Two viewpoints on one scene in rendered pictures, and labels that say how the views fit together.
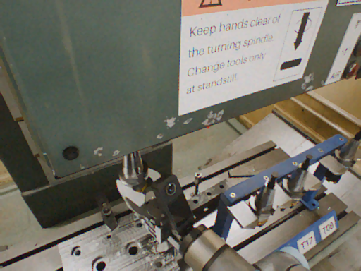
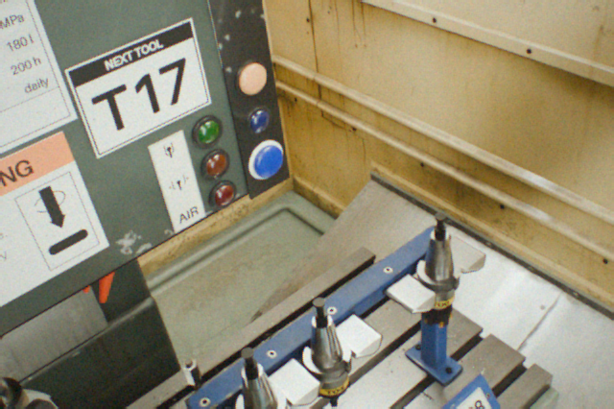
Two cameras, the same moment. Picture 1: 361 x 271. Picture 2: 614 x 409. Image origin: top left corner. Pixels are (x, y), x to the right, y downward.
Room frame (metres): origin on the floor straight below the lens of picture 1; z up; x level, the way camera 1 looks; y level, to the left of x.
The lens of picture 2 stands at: (-0.15, -0.26, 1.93)
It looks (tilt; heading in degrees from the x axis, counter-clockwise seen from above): 39 degrees down; 356
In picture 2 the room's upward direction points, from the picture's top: 8 degrees counter-clockwise
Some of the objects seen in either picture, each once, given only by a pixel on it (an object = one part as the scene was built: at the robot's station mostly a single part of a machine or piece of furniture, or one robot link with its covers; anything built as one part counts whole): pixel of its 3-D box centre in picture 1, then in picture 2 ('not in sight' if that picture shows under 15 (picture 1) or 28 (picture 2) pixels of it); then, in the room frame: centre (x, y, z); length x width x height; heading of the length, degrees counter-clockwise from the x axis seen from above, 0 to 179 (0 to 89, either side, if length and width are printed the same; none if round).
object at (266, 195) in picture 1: (266, 194); (256, 388); (0.35, -0.20, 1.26); 0.04 x 0.04 x 0.07
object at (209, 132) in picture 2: not in sight; (208, 132); (0.31, -0.22, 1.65); 0.02 x 0.01 x 0.02; 121
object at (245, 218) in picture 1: (244, 215); not in sight; (0.33, -0.15, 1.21); 0.07 x 0.05 x 0.01; 31
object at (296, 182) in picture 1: (300, 176); (324, 338); (0.41, -0.30, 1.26); 0.04 x 0.04 x 0.07
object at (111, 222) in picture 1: (107, 215); not in sight; (0.45, 0.23, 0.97); 0.13 x 0.03 x 0.15; 31
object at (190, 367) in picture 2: (197, 184); (196, 383); (0.61, -0.07, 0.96); 0.03 x 0.03 x 0.13
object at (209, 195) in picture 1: (202, 202); not in sight; (0.55, -0.09, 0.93); 0.26 x 0.05 x 0.06; 126
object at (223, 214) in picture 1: (220, 231); not in sight; (0.37, -0.13, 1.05); 0.10 x 0.05 x 0.30; 31
